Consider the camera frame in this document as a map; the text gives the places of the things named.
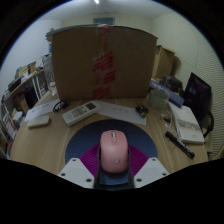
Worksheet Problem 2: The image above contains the clear plastic jar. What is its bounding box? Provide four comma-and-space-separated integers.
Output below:
41, 53, 60, 97

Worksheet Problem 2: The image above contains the grey door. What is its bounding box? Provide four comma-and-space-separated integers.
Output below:
93, 17, 116, 27

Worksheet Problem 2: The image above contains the black binder clip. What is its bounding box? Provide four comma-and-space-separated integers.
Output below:
135, 104, 150, 119

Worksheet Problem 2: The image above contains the pink computer mouse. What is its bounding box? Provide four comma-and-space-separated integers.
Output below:
99, 129, 130, 174

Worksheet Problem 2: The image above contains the black marker pen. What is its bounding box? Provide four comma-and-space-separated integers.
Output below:
164, 130, 196, 160

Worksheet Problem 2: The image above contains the coiled black cable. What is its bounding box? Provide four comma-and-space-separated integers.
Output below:
52, 99, 70, 113

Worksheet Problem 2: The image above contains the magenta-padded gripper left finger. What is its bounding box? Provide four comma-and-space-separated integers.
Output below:
57, 143, 103, 190

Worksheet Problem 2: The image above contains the small cardboard box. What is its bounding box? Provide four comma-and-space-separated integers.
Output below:
151, 44, 176, 82

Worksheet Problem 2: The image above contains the large cardboard box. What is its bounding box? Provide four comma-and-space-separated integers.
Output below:
51, 25, 159, 103

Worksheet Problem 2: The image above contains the cluttered wooden side desk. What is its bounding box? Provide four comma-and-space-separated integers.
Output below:
1, 61, 47, 112

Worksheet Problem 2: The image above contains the dark blue mouse pad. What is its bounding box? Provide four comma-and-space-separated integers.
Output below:
64, 119, 159, 186

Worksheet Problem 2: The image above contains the blue flat box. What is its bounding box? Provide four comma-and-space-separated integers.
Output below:
149, 79, 186, 109

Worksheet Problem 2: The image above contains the clear plastic container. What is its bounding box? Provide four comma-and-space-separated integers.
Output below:
147, 87, 171, 112

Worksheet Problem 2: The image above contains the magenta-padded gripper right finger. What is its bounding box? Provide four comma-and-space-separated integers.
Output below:
127, 143, 171, 190

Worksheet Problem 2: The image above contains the black monitor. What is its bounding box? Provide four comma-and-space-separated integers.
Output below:
183, 72, 213, 118

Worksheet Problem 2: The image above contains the white open book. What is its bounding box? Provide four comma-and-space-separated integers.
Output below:
169, 103, 206, 145

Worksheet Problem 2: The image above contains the white paper sheet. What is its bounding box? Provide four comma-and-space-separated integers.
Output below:
24, 98, 61, 123
94, 99, 148, 127

